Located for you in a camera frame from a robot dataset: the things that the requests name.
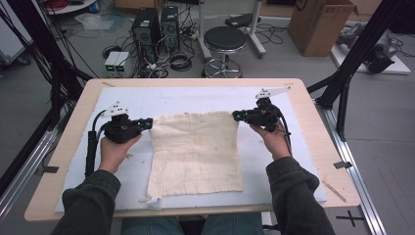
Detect cream patterned cloth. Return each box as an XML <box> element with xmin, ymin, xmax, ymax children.
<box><xmin>146</xmin><ymin>111</ymin><xmax>245</xmax><ymax>212</ymax></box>

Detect person's left hand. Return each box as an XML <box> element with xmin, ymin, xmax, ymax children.
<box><xmin>98</xmin><ymin>132</ymin><xmax>143</xmax><ymax>174</ymax></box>

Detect black frame with cables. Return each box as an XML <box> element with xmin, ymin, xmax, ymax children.
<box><xmin>0</xmin><ymin>0</ymin><xmax>94</xmax><ymax>131</ymax></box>

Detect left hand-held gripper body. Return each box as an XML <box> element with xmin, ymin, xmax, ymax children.
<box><xmin>99</xmin><ymin>101</ymin><xmax>145</xmax><ymax>145</ymax></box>

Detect black tape cross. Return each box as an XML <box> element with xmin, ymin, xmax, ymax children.
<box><xmin>335</xmin><ymin>210</ymin><xmax>365</xmax><ymax>228</ymax></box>

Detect person's right hand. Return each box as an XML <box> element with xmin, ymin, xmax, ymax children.
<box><xmin>249</xmin><ymin>122</ymin><xmax>293</xmax><ymax>162</ymax></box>

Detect coil of black cables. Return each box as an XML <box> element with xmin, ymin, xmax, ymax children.
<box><xmin>168</xmin><ymin>50</ymin><xmax>194</xmax><ymax>72</ymax></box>

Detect white table leg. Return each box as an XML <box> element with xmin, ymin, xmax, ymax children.
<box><xmin>197</xmin><ymin>0</ymin><xmax>213</xmax><ymax>61</ymax></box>
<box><xmin>248</xmin><ymin>0</ymin><xmax>267</xmax><ymax>59</ymax></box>

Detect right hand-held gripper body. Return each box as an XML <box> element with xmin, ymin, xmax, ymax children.
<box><xmin>242</xmin><ymin>85</ymin><xmax>292</xmax><ymax>133</ymax></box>

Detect black round stool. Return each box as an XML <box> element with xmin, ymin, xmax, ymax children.
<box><xmin>201</xmin><ymin>25</ymin><xmax>248</xmax><ymax>79</ymax></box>

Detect aluminium rail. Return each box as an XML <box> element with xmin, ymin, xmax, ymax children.
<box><xmin>0</xmin><ymin>129</ymin><xmax>59</xmax><ymax>224</ymax></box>
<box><xmin>313</xmin><ymin>98</ymin><xmax>389</xmax><ymax>235</ymax></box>

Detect white board with grey device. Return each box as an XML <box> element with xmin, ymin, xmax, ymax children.
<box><xmin>330</xmin><ymin>22</ymin><xmax>412</xmax><ymax>76</ymax></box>

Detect flat black case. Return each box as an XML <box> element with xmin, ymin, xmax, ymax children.
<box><xmin>224</xmin><ymin>13</ymin><xmax>262</xmax><ymax>29</ymax></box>

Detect white power supply box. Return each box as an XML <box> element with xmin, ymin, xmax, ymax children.
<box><xmin>114</xmin><ymin>51</ymin><xmax>131</xmax><ymax>73</ymax></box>
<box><xmin>104</xmin><ymin>51</ymin><xmax>120</xmax><ymax>73</ymax></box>

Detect thin wooden stick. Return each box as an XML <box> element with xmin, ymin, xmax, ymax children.
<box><xmin>321</xmin><ymin>179</ymin><xmax>347</xmax><ymax>204</ymax></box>

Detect black metal frame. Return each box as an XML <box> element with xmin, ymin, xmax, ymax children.
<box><xmin>306</xmin><ymin>0</ymin><xmax>407</xmax><ymax>142</ymax></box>

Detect grey cart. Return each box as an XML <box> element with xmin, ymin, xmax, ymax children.
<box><xmin>0</xmin><ymin>18</ymin><xmax>34</xmax><ymax>68</ymax></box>

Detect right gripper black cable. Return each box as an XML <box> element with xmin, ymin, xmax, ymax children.
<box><xmin>277</xmin><ymin>111</ymin><xmax>294</xmax><ymax>159</ymax></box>

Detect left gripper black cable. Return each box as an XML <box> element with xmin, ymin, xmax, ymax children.
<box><xmin>84</xmin><ymin>110</ymin><xmax>110</xmax><ymax>179</ymax></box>

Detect brown cardboard box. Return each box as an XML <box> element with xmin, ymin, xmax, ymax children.
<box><xmin>287</xmin><ymin>0</ymin><xmax>360</xmax><ymax>58</ymax></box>

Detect white foam mat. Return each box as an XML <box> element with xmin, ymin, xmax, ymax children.
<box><xmin>55</xmin><ymin>86</ymin><xmax>328</xmax><ymax>213</ymax></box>

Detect round white table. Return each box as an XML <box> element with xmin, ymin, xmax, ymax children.
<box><xmin>44</xmin><ymin>0</ymin><xmax>99</xmax><ymax>16</ymax></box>

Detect black computer tower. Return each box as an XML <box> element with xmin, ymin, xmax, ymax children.
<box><xmin>161</xmin><ymin>5</ymin><xmax>181</xmax><ymax>52</ymax></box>
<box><xmin>131</xmin><ymin>7</ymin><xmax>162</xmax><ymax>56</ymax></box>

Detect person's legs in jeans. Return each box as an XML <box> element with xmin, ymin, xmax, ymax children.
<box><xmin>121</xmin><ymin>212</ymin><xmax>266</xmax><ymax>235</ymax></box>

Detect clear plastic bag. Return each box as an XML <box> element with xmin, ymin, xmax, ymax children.
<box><xmin>74</xmin><ymin>12</ymin><xmax>115</xmax><ymax>31</ymax></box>

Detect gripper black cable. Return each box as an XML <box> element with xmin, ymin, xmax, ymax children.
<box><xmin>84</xmin><ymin>110</ymin><xmax>110</xmax><ymax>179</ymax></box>
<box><xmin>277</xmin><ymin>111</ymin><xmax>294</xmax><ymax>159</ymax></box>

